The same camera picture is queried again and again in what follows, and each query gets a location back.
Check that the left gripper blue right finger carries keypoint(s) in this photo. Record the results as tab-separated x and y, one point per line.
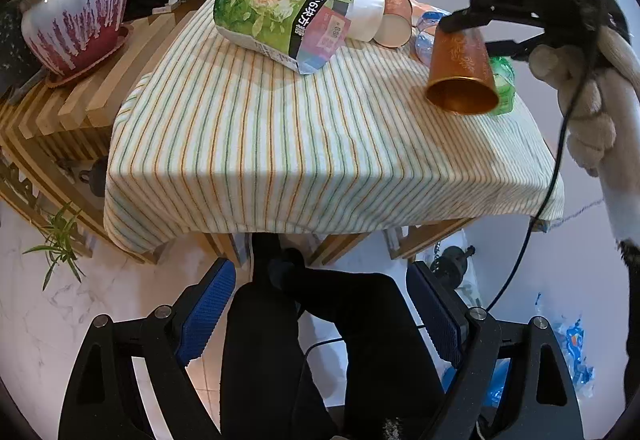
441	309

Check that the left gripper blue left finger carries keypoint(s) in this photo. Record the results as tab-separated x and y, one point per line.
199	308

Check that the brown paper cup gold rim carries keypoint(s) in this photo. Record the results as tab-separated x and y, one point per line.
461	80

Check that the green tea label cup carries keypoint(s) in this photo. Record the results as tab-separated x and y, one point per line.
504	77

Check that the brown paper cup lying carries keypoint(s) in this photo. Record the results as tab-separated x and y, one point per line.
396	26

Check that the grapefruit label plastic cup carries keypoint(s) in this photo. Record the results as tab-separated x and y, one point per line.
302	35

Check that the white gloved right hand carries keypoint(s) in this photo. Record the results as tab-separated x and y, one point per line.
603	133

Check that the blue plastic bag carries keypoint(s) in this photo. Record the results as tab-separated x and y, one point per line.
570	337

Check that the small floor plant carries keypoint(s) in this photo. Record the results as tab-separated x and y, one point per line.
57	244

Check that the striped tablecloth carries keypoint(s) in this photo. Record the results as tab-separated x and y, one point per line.
219	139

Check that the red white flower pot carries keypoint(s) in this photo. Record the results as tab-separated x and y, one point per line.
70	36

